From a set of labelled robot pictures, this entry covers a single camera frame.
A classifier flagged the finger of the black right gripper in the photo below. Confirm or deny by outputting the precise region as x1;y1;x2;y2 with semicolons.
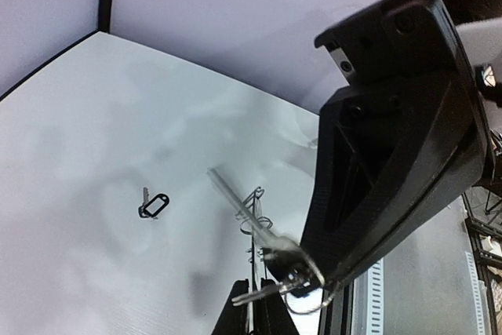
301;56;489;286

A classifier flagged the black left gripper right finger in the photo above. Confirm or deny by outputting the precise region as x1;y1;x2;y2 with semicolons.
258;293;298;335

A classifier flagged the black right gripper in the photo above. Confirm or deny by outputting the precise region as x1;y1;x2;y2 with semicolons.
314;0;471;86

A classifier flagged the perforated metal key ring disc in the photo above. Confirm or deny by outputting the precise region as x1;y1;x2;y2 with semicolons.
235;186;273;289

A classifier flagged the blue key tag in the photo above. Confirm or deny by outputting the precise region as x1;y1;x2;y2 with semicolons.
207;168;336;315

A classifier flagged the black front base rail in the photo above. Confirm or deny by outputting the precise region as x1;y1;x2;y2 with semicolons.
318;187;501;334

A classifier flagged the black key tag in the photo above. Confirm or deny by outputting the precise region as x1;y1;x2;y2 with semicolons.
138;187;170;220

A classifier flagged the white slotted cable duct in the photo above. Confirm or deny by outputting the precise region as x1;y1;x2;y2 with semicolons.
366;250;486;334

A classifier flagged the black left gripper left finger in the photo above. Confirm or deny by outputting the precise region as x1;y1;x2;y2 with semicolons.
212;279;249;335

